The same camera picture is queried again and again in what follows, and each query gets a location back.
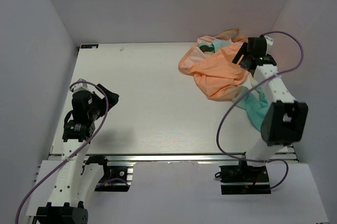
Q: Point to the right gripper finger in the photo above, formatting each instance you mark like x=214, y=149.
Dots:
x=241, y=52
x=246, y=64

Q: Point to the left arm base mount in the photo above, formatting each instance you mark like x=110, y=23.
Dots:
x=114, y=177

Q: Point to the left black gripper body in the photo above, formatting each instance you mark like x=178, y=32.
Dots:
x=98, y=108

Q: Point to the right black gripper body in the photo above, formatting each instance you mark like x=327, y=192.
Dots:
x=247, y=56

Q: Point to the orange and teal jacket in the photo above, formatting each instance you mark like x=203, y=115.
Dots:
x=209, y=61

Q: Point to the blue label sticker left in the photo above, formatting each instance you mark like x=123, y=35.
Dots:
x=89, y=46

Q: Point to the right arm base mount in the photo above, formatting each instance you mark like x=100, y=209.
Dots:
x=242, y=179

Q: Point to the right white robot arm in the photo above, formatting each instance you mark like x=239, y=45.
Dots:
x=285, y=118

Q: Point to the aluminium table edge rail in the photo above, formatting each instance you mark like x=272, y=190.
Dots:
x=130, y=160

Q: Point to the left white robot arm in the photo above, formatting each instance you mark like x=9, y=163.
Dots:
x=75, y=181

